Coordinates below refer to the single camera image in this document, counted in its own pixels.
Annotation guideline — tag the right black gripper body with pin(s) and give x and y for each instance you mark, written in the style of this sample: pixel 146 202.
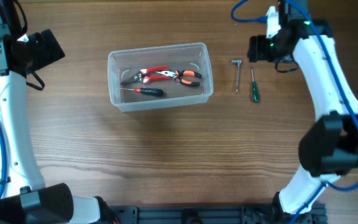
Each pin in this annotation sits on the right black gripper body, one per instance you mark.
pixel 266 50

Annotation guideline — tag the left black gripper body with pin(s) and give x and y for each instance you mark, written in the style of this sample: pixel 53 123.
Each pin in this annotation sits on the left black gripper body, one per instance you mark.
pixel 42 52

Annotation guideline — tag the small metal socket wrench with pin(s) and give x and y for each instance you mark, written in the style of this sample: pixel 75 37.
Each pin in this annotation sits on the small metal socket wrench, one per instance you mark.
pixel 238 63

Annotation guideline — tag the green handled screwdriver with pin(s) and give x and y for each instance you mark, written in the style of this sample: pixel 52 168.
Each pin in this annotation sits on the green handled screwdriver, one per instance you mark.
pixel 255 92

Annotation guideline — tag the clear plastic container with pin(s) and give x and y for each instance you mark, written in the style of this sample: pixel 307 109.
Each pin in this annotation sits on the clear plastic container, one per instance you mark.
pixel 190 72

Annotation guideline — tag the red handled pruning shears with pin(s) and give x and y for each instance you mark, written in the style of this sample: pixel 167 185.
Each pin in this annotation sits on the red handled pruning shears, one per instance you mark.
pixel 145 76

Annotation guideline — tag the red and black screwdriver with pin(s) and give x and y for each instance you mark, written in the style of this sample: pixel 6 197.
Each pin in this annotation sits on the red and black screwdriver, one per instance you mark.
pixel 146 91

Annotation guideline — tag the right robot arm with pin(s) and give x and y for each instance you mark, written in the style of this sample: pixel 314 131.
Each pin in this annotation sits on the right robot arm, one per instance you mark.
pixel 329 150

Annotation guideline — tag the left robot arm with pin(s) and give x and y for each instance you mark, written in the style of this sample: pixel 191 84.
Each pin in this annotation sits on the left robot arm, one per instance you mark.
pixel 24 197

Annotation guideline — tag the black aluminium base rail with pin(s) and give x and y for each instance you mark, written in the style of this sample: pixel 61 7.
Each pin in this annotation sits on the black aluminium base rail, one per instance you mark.
pixel 263 213

